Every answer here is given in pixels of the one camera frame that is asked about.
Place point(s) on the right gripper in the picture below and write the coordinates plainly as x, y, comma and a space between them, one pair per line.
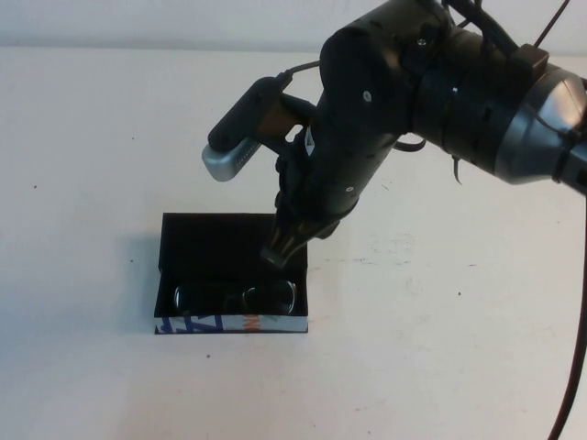
293, 183

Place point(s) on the black-framed glasses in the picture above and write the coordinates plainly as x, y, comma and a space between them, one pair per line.
290, 300

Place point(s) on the black printed glasses case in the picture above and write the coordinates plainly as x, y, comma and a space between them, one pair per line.
206, 247

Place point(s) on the black zip tie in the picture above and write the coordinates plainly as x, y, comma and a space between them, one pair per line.
457, 172
550, 23

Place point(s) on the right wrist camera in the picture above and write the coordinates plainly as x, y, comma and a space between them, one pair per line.
229, 151

